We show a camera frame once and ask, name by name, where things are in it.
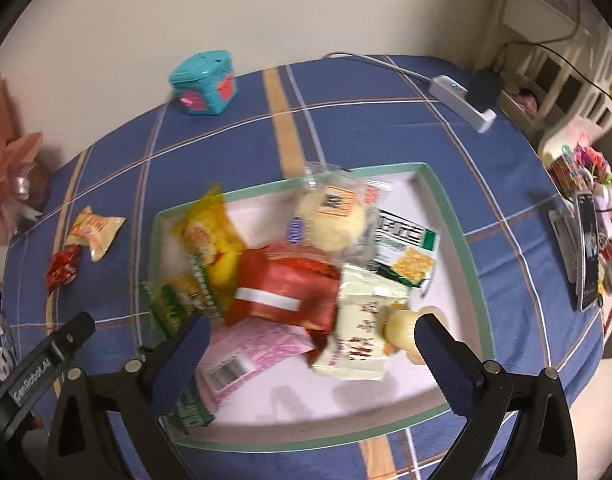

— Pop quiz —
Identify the white cable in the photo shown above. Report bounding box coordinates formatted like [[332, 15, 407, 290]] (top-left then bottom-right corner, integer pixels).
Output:
[[321, 51, 438, 84]]

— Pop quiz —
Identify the pale yellow round snack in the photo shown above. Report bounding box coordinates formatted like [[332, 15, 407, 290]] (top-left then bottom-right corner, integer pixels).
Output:
[[383, 306, 449, 367]]

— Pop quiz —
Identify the blue plaid tablecloth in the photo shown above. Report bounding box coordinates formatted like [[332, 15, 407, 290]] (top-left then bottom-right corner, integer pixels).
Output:
[[1, 54, 605, 480]]

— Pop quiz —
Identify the black power adapter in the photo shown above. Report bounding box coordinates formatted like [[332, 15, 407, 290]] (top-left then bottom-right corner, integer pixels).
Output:
[[468, 70, 503, 114]]

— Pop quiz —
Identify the pile of colourful trinkets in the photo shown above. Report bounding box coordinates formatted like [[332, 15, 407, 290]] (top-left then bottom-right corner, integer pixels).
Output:
[[576, 142, 612, 297]]

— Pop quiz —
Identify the white green cracker packet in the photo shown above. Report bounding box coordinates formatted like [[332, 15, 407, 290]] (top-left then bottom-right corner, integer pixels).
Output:
[[373, 209, 440, 302]]

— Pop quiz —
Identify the beige orange snack packet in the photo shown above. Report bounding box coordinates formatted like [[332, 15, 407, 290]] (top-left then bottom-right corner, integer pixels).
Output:
[[66, 205, 127, 262]]

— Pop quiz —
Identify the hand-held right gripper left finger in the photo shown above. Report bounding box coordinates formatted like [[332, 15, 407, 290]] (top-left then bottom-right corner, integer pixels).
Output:
[[38, 312, 213, 480]]

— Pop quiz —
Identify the green cow-print cake packet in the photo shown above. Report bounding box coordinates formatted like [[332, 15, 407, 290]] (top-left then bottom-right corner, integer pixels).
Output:
[[138, 255, 223, 342]]

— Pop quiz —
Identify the black smartphone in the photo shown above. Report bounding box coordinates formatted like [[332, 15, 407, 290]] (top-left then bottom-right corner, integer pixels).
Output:
[[571, 190, 605, 313]]

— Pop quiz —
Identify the white shelf unit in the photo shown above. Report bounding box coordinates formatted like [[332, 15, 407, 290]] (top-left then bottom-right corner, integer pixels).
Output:
[[495, 0, 612, 132]]

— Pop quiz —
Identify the red flower-print snack packet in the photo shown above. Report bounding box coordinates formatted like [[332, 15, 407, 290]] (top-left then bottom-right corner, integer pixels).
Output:
[[46, 244, 83, 293]]

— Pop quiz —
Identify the clear-wrapped white bun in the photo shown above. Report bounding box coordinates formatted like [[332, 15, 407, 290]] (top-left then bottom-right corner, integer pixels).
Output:
[[288, 162, 394, 257]]

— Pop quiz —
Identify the white power strip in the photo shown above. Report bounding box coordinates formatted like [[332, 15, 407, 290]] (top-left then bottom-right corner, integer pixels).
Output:
[[427, 75, 497, 134]]

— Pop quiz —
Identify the green white biscuit packet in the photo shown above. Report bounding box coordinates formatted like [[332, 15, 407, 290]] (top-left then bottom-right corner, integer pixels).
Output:
[[167, 375, 217, 429]]

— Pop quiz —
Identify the black cable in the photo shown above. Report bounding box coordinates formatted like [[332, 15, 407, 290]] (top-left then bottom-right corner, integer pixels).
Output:
[[500, 39, 612, 112]]

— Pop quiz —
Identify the yellow bread packet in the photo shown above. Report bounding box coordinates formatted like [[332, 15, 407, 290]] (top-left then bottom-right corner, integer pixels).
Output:
[[173, 184, 248, 312]]

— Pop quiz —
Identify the red lattice-pattern long packet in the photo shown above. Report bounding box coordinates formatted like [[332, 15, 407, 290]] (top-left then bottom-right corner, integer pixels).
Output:
[[263, 241, 343, 367]]

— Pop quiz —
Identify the colourful cube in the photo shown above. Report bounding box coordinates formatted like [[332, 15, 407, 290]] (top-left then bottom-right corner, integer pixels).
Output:
[[548, 152, 595, 197]]

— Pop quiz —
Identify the green-rimmed white tray box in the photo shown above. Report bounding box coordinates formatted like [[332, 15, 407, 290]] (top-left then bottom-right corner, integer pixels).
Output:
[[146, 161, 495, 454]]

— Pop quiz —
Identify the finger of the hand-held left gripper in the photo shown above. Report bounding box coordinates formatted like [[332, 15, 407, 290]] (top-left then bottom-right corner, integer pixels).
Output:
[[50, 311, 97, 362]]

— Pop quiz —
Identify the cream snack packet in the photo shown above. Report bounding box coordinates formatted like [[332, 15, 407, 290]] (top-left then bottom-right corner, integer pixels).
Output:
[[311, 265, 412, 384]]

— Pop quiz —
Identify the white blue crumpled packet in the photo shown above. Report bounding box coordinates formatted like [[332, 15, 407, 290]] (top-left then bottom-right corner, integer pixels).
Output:
[[0, 312, 18, 379]]

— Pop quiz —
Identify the small teal box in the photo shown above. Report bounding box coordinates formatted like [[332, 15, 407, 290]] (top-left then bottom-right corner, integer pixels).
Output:
[[168, 50, 238, 117]]

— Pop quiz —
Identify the pink flower bouquet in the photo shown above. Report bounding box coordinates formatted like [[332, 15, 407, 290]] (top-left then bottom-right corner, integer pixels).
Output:
[[0, 72, 53, 247]]

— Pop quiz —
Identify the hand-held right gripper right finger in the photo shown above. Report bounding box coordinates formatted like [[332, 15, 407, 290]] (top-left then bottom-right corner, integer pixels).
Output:
[[413, 312, 580, 480]]

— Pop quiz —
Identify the pink snack packet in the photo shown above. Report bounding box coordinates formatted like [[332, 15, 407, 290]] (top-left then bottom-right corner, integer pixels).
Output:
[[196, 317, 315, 412]]

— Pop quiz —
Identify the red-brown snack packet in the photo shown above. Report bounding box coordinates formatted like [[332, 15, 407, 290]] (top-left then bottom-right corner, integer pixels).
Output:
[[223, 249, 342, 333]]

